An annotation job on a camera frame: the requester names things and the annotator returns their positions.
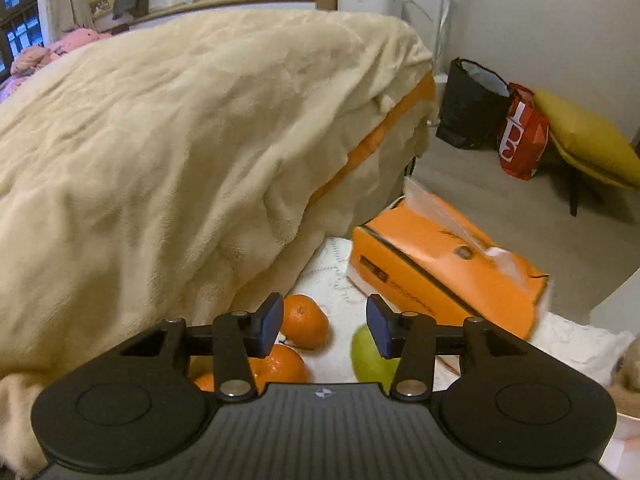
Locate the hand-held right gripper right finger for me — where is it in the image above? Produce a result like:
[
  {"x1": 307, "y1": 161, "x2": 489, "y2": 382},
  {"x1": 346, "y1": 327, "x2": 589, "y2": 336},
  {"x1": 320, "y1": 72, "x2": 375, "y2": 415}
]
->
[{"x1": 366, "y1": 295, "x2": 526, "y2": 404}]

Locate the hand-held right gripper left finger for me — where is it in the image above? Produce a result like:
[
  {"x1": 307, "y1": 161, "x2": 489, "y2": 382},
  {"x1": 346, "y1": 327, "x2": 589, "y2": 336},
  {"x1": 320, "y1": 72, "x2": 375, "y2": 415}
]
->
[{"x1": 120, "y1": 292, "x2": 285, "y2": 404}]

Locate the orange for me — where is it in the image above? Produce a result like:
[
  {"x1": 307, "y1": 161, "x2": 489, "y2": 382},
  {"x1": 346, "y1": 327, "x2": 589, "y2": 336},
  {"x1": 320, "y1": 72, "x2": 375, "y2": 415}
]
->
[
  {"x1": 247, "y1": 344, "x2": 310, "y2": 392},
  {"x1": 279, "y1": 294, "x2": 329, "y2": 351}
]

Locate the green guava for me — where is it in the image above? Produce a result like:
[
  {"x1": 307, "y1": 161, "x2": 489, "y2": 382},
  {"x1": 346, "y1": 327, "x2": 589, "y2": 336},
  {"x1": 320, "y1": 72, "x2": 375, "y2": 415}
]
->
[{"x1": 350, "y1": 325, "x2": 402, "y2": 396}]

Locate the pink cardboard box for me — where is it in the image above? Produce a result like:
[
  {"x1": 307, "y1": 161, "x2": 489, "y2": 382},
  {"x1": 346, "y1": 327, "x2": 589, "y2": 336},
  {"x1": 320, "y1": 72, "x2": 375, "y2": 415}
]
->
[{"x1": 597, "y1": 412, "x2": 640, "y2": 480}]

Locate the white lace cloth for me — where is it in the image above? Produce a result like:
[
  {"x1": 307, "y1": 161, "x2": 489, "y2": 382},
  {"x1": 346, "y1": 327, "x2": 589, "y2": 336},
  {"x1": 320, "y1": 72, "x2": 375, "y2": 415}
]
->
[{"x1": 290, "y1": 237, "x2": 636, "y2": 396}]

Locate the orange tissue box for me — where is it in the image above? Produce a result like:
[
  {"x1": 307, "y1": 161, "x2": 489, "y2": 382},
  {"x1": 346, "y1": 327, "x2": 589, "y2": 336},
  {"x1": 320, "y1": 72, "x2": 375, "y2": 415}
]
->
[{"x1": 346, "y1": 177, "x2": 551, "y2": 341}]

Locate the beige fleece blanket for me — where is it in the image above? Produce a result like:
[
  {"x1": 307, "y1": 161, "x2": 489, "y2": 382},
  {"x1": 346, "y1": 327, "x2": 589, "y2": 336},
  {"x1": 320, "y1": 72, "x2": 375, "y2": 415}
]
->
[{"x1": 0, "y1": 7, "x2": 441, "y2": 476}]

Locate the orange mattress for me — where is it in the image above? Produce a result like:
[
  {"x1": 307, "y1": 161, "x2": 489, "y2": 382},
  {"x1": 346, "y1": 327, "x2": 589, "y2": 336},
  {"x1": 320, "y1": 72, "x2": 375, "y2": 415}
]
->
[{"x1": 307, "y1": 72, "x2": 436, "y2": 206}]

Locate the red shopping bag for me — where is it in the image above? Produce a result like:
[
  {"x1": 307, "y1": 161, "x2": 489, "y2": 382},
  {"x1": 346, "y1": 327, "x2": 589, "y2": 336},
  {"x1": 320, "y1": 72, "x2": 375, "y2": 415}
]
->
[{"x1": 497, "y1": 82, "x2": 551, "y2": 182}]

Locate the black bag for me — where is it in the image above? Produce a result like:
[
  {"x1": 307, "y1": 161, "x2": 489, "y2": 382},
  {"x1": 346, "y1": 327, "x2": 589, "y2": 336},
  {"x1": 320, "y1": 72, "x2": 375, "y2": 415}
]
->
[{"x1": 436, "y1": 57, "x2": 513, "y2": 151}]

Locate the brown plush toy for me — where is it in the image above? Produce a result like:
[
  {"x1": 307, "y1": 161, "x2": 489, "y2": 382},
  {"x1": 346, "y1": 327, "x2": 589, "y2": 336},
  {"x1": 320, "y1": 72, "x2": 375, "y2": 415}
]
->
[{"x1": 607, "y1": 335, "x2": 640, "y2": 416}]

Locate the olive green cushion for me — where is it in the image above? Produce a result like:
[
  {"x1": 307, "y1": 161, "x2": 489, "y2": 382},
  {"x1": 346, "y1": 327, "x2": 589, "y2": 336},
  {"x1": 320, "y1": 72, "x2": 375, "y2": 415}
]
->
[{"x1": 532, "y1": 90, "x2": 640, "y2": 218}]

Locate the wooden headboard shelf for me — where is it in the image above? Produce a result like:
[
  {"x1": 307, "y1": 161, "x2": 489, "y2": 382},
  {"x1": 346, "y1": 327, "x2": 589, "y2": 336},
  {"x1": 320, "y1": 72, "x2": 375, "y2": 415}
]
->
[{"x1": 92, "y1": 0, "x2": 351, "y2": 36}]

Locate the white floor lamp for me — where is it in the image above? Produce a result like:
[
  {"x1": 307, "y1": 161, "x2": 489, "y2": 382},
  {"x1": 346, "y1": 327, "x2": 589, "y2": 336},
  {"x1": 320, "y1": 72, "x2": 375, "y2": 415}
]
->
[{"x1": 431, "y1": 0, "x2": 454, "y2": 84}]

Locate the pink plush toy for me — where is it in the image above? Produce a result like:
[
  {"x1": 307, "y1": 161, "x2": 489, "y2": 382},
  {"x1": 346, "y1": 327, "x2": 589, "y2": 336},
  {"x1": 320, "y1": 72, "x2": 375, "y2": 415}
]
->
[{"x1": 10, "y1": 27, "x2": 108, "y2": 93}]

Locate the window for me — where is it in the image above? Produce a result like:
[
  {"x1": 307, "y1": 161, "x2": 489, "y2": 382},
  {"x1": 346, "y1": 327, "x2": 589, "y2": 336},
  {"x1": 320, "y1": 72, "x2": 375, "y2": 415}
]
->
[{"x1": 0, "y1": 0, "x2": 45, "y2": 78}]

